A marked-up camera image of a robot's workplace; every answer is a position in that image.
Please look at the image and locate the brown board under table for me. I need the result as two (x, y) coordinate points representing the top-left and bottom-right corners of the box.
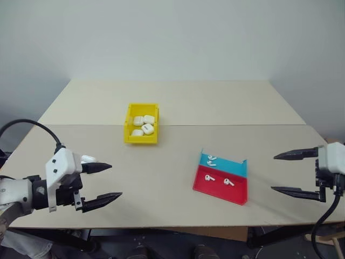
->
(150, 226), (249, 242)

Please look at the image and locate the dark rounded shape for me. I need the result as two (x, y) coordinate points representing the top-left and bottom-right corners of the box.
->
(193, 244), (220, 259)
(129, 244), (149, 259)

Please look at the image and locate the light wooden frame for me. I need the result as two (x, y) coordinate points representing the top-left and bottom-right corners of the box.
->
(304, 232), (345, 248)

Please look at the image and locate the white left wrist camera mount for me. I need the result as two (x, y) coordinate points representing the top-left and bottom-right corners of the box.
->
(45, 147), (83, 214)

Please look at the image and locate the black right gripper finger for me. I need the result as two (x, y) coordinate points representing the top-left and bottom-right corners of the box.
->
(273, 147), (320, 162)
(271, 186), (327, 202)

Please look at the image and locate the red and blue tray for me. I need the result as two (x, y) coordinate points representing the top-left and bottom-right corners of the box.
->
(192, 147), (249, 206)

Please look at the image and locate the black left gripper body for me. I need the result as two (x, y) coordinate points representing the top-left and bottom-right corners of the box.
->
(55, 173), (87, 213)

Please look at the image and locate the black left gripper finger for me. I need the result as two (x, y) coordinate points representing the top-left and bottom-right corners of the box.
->
(80, 161), (113, 175)
(81, 192), (123, 213)

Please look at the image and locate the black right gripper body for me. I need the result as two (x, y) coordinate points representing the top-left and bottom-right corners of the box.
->
(314, 159), (336, 189)

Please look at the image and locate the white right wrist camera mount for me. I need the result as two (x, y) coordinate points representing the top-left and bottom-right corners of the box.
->
(317, 142), (345, 174)

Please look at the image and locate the black table frame leg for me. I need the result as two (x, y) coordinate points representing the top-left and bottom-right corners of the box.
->
(247, 226), (320, 249)
(8, 228), (98, 253)

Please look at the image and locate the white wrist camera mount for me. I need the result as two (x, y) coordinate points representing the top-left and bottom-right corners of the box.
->
(45, 147), (83, 214)
(317, 142), (345, 174)

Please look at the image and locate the yellow plastic bin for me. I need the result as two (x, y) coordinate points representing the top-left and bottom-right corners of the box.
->
(123, 103), (160, 146)

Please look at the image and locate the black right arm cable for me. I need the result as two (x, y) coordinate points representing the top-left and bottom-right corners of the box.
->
(311, 174), (345, 254)

